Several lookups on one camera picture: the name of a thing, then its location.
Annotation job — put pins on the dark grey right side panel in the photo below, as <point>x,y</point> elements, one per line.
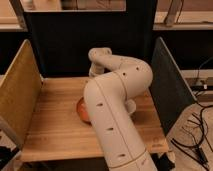
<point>171,94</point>

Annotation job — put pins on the black back panel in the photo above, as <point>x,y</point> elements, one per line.
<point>61,40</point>

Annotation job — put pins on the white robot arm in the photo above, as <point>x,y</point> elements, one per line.
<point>114,81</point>

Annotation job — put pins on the orange round bowl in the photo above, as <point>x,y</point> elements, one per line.
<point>81,111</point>

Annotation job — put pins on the wooden left side panel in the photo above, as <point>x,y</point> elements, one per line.
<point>19,89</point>

